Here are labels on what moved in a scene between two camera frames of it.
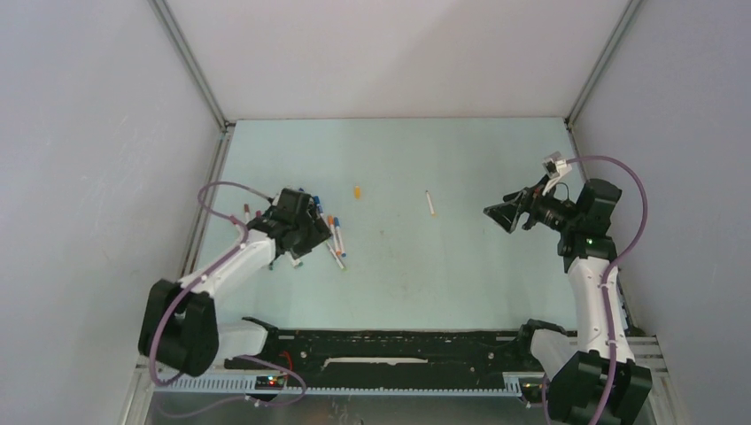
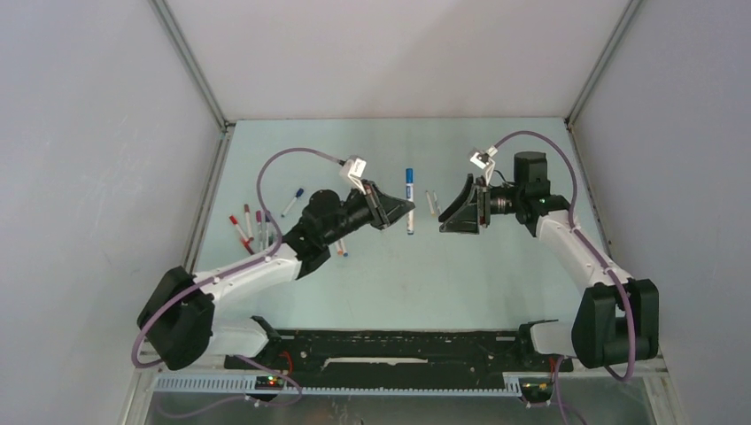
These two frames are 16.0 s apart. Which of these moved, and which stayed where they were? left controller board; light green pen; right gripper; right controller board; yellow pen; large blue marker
Moved: right gripper; large blue marker; light green pen
Stayed: right controller board; left controller board; yellow pen
